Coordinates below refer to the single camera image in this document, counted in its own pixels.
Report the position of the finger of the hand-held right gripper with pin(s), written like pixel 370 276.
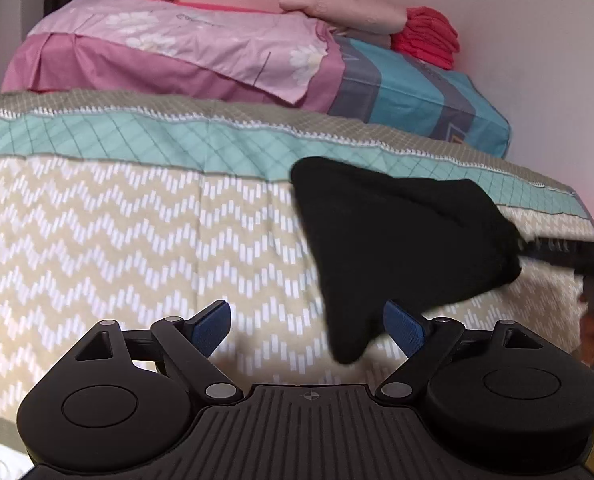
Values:
pixel 567 255

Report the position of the black pants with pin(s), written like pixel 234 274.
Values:
pixel 402 245

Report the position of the pink floral folded quilt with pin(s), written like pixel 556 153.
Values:
pixel 177 45

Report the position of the folded coral red towel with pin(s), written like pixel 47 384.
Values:
pixel 427 35

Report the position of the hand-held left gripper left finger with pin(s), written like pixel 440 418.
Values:
pixel 211 327

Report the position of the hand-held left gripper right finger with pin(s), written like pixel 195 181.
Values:
pixel 402 327

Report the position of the chevron and teal patterned quilt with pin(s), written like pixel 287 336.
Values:
pixel 127 240

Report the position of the pink pillow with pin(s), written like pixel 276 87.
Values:
pixel 347 7

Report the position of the blue and grey striped pillow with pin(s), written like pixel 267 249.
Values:
pixel 417 95

